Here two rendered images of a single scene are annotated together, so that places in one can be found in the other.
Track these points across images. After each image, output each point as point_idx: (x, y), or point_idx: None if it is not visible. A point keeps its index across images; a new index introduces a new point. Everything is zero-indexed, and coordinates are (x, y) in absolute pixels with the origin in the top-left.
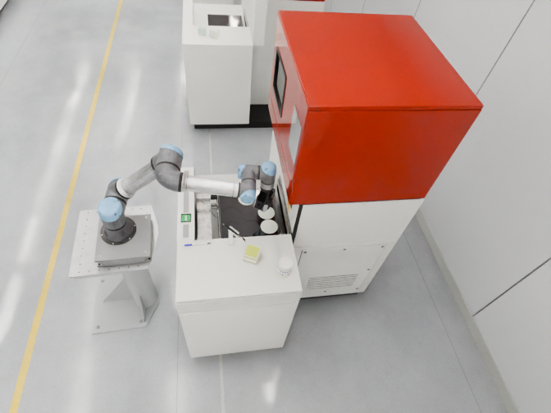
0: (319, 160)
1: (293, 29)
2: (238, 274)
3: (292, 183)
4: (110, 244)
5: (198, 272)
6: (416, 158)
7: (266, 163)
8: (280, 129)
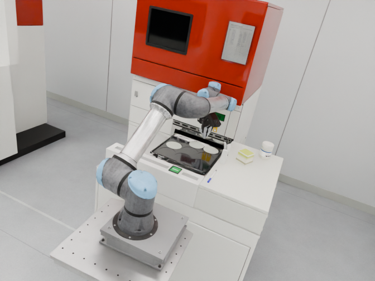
0: (257, 54)
1: None
2: (255, 173)
3: (245, 82)
4: (149, 237)
5: (242, 188)
6: (269, 49)
7: (212, 82)
8: (186, 65)
